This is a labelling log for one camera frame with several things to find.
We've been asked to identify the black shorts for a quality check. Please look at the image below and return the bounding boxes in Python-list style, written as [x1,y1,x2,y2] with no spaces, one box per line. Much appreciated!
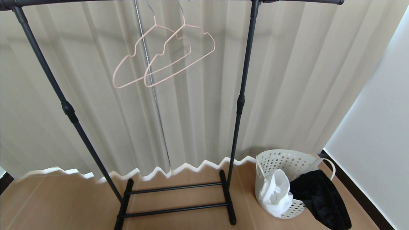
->
[289,169,352,230]

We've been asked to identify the white laundry basket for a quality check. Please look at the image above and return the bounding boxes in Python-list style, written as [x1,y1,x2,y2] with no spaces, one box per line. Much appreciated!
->
[255,149,336,219]

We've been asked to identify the white garment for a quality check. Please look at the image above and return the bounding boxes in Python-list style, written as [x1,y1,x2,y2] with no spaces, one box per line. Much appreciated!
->
[259,169,294,219]

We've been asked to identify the pink clothes hanger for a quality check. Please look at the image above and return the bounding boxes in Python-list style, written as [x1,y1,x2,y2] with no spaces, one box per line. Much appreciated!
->
[112,0,192,89]
[143,0,216,88]

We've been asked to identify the black clothes rack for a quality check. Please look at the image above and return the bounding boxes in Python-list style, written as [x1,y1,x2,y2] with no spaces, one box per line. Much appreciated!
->
[0,0,345,230]

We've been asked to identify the thin metal curtain wand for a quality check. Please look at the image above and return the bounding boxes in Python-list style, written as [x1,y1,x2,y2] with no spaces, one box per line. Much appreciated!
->
[134,0,172,170]

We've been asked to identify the beige curtain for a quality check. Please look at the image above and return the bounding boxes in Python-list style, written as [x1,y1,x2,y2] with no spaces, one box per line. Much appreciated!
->
[0,0,409,179]

